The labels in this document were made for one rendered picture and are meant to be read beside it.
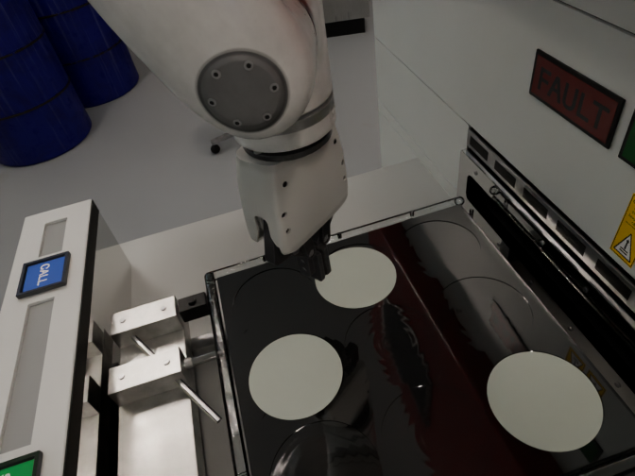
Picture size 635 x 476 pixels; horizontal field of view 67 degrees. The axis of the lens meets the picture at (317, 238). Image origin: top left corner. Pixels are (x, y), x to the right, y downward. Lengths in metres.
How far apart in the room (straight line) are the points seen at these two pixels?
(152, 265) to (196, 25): 0.61
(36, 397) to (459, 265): 0.47
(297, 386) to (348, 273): 0.16
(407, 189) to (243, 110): 0.60
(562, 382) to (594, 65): 0.29
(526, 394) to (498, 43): 0.38
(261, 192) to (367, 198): 0.46
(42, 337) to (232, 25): 0.44
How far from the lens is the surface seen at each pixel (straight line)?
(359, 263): 0.61
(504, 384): 0.52
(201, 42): 0.25
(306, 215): 0.42
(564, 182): 0.56
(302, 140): 0.36
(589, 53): 0.50
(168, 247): 0.84
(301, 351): 0.54
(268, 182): 0.38
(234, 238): 0.80
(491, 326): 0.56
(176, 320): 0.61
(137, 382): 0.57
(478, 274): 0.60
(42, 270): 0.67
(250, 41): 0.25
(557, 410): 0.52
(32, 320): 0.63
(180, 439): 0.55
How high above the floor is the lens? 1.35
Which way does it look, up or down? 44 degrees down
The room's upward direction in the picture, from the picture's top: 11 degrees counter-clockwise
